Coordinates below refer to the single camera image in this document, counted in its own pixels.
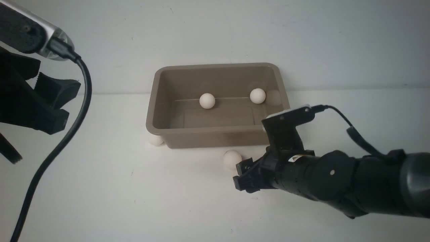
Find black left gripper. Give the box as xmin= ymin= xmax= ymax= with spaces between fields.
xmin=0 ymin=48 xmax=81 ymax=135

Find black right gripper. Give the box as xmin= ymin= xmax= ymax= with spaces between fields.
xmin=232 ymin=150 xmax=296 ymax=194

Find white ping-pong ball black mark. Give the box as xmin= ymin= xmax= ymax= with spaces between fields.
xmin=199 ymin=93 xmax=216 ymax=109

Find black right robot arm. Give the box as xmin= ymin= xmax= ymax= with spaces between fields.
xmin=233 ymin=150 xmax=430 ymax=219

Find white ball beside bin corner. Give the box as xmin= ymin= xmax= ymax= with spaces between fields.
xmin=147 ymin=133 xmax=164 ymax=147

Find taupe plastic storage bin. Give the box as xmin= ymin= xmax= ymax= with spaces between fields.
xmin=146 ymin=63 xmax=290 ymax=149

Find black left camera cable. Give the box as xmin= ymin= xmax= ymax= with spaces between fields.
xmin=9 ymin=37 xmax=93 ymax=242

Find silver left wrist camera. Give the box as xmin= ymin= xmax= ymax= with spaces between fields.
xmin=0 ymin=0 xmax=74 ymax=61

